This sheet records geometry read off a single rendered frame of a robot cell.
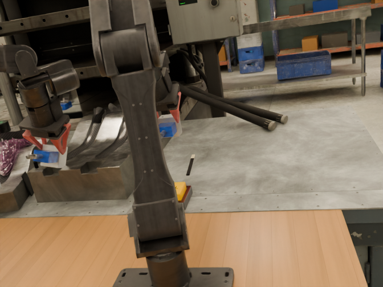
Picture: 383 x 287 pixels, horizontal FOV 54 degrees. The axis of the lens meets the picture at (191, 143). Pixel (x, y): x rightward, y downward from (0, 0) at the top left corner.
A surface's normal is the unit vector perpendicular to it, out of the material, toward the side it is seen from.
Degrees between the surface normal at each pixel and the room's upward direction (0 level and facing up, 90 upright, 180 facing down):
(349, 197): 0
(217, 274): 0
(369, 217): 90
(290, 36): 90
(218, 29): 90
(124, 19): 76
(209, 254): 0
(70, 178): 90
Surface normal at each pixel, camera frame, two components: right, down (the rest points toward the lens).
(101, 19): -0.05, -0.33
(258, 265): -0.16, -0.93
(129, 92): 0.02, 0.11
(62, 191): -0.21, 0.37
